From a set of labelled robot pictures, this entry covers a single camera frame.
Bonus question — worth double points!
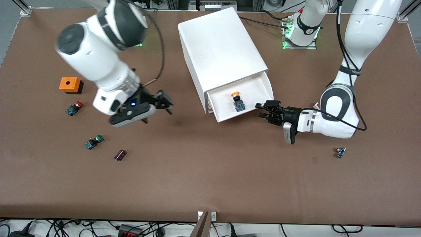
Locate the orange capped push button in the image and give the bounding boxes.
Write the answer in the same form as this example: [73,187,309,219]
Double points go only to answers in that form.
[231,92,246,113]

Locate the orange box with black base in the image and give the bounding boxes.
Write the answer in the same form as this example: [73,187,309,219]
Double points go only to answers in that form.
[59,77,84,95]

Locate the red capped push button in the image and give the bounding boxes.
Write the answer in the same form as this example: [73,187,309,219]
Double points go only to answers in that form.
[65,101,85,117]

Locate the green capped push button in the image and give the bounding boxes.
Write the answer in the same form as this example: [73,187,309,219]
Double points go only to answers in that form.
[85,134,105,150]

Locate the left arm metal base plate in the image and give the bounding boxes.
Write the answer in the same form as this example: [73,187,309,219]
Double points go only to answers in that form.
[282,18,318,50]

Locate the black orange power strip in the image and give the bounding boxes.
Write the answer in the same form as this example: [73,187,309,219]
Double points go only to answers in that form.
[118,224,144,237]

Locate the white drawer cabinet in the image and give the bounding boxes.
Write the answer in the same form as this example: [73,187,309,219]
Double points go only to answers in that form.
[178,7,268,115]

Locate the thin black table cable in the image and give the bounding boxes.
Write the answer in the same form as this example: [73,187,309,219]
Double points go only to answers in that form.
[238,16,291,29]

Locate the white power strip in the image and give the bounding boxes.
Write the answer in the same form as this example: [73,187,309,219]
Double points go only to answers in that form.
[200,2,237,11]

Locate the wooden post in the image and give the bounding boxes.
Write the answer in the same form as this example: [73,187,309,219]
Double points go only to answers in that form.
[190,211,211,237]

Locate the small white metal bracket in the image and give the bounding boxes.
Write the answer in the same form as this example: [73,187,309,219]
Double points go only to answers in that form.
[197,211,217,221]

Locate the white drawer with black slot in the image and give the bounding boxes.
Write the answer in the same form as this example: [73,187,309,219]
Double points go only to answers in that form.
[207,71,274,123]

